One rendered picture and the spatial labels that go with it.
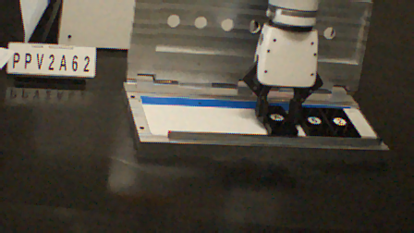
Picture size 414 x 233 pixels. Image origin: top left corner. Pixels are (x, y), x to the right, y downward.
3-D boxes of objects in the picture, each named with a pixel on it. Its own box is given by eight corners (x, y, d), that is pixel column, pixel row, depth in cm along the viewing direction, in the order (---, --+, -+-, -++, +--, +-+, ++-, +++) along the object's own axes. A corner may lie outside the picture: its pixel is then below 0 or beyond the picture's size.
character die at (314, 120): (308, 140, 154) (310, 134, 154) (291, 111, 162) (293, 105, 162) (334, 141, 155) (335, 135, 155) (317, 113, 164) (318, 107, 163)
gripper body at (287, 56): (269, 20, 146) (260, 87, 149) (327, 26, 149) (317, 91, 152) (255, 11, 153) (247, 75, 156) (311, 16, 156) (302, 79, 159)
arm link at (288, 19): (274, 9, 145) (272, 27, 146) (324, 14, 148) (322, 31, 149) (259, -1, 153) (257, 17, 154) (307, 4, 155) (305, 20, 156)
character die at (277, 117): (270, 136, 152) (271, 129, 151) (254, 110, 160) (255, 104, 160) (297, 137, 153) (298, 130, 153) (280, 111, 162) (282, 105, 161)
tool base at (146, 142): (139, 153, 145) (141, 134, 143) (121, 91, 163) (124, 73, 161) (386, 161, 157) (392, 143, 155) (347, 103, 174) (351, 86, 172)
